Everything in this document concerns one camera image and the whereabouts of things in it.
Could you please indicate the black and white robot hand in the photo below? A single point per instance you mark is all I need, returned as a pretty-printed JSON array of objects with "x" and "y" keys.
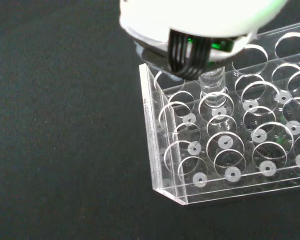
[{"x": 195, "y": 20}]

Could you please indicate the black bench cloth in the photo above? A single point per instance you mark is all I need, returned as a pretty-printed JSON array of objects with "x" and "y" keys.
[{"x": 65, "y": 125}]

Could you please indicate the clear acrylic test tube rack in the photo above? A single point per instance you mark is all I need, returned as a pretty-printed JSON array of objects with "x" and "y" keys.
[{"x": 230, "y": 130}]

